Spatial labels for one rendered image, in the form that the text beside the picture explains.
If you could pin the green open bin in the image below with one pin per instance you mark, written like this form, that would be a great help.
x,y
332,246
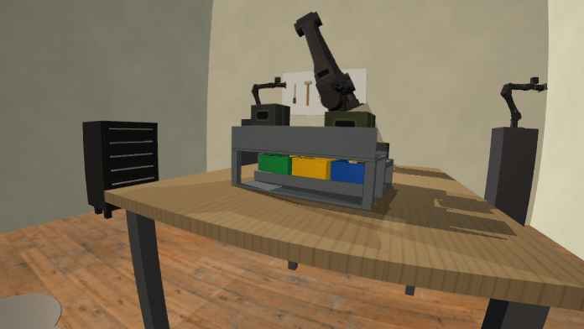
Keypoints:
x,y
276,163

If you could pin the blue bin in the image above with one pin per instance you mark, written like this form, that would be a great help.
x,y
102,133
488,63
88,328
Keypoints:
x,y
342,170

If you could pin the olive green tool case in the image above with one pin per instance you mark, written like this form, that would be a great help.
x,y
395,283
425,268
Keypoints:
x,y
350,119

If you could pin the yellow open bin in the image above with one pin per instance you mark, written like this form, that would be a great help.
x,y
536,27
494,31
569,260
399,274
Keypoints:
x,y
311,167

